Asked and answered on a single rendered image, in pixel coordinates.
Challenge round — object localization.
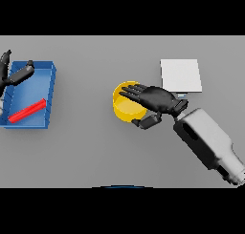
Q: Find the pale square measuring scale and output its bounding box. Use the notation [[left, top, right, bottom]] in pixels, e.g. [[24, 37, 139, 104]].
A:
[[160, 58, 204, 98]]

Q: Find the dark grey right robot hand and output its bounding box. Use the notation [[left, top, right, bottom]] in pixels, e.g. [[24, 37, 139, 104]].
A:
[[119, 83, 189, 131]]

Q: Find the red beaker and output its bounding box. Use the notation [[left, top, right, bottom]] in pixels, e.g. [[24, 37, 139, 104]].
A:
[[8, 97, 48, 124]]

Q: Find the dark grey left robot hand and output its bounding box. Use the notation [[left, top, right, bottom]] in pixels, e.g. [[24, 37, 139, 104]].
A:
[[0, 49, 35, 100]]

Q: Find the blue tray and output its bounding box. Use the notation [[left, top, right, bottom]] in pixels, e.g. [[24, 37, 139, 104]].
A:
[[0, 60, 57, 130]]

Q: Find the yellow bowl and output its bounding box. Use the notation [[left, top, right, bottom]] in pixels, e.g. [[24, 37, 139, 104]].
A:
[[112, 80, 149, 123]]

